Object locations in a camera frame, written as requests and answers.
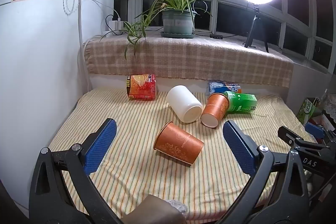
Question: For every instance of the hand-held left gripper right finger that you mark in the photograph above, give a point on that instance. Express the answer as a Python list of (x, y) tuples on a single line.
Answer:
[(240, 150)]

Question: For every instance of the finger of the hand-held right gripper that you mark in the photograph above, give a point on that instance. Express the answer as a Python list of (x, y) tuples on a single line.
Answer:
[(288, 138), (315, 130)]

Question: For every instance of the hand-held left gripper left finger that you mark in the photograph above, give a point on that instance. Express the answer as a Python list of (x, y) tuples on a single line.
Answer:
[(101, 146)]

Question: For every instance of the orange paper cup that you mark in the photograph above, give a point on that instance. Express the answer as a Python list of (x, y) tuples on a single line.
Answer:
[(215, 109), (179, 144)]

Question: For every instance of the white cup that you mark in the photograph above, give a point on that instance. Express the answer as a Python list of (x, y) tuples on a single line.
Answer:
[(183, 102)]

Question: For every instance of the green paper box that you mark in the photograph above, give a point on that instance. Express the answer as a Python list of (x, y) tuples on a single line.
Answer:
[(308, 109)]

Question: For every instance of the white lace cloth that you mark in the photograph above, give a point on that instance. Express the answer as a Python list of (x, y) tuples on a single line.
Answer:
[(330, 102)]

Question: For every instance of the striped bed sheet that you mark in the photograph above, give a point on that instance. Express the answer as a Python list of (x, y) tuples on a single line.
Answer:
[(131, 176)]

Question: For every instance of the green drink carton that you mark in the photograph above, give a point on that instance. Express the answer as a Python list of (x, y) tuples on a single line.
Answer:
[(242, 103)]

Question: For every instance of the blue snack packet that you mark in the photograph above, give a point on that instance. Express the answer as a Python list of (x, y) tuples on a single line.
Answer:
[(220, 87)]

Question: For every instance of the red noodle packet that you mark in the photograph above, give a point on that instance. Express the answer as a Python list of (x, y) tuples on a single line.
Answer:
[(141, 87)]

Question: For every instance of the person's brown trouser leg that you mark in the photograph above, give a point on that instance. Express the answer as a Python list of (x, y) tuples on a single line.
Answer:
[(152, 211)]

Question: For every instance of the grey knitted cloth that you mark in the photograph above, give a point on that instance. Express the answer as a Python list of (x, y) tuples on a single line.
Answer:
[(178, 207)]

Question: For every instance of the plaid beige blanket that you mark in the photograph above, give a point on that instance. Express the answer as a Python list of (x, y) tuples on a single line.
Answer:
[(197, 61)]

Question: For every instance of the white cabinet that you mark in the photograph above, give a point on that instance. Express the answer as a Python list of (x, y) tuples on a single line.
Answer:
[(39, 61)]

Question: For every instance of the black tripod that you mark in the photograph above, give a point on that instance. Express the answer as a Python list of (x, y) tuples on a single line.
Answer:
[(254, 27)]

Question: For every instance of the white power strip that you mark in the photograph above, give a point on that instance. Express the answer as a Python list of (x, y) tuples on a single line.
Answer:
[(115, 31)]

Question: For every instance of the white charger plug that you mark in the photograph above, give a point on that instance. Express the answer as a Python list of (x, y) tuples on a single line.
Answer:
[(116, 24)]

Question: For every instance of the green plant saucer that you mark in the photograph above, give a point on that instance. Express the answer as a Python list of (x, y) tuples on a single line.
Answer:
[(178, 35)]

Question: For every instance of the green potted spider plant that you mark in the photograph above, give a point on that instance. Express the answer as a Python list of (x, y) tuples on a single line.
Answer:
[(177, 20)]

